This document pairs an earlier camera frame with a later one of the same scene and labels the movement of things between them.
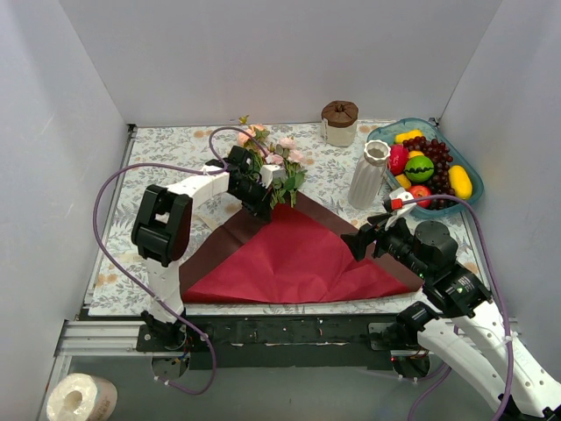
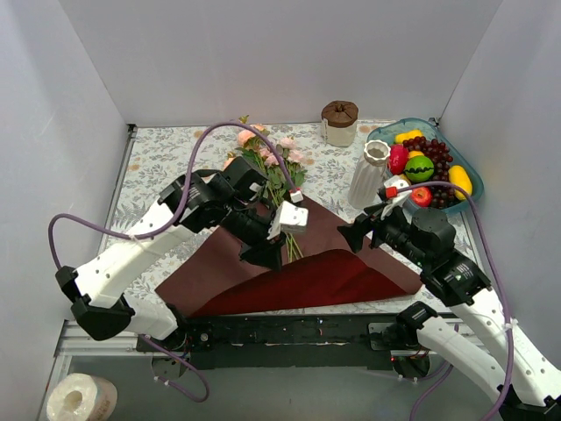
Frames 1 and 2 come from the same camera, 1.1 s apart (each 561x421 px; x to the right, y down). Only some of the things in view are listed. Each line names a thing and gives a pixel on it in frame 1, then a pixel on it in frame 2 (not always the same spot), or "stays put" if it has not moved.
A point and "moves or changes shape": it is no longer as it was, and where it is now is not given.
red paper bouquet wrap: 294,253 moves or changes shape
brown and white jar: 339,123 stays put
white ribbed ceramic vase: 367,180 stays put
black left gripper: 255,196 → 268,241
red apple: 419,191 stays put
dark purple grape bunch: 440,182 stays put
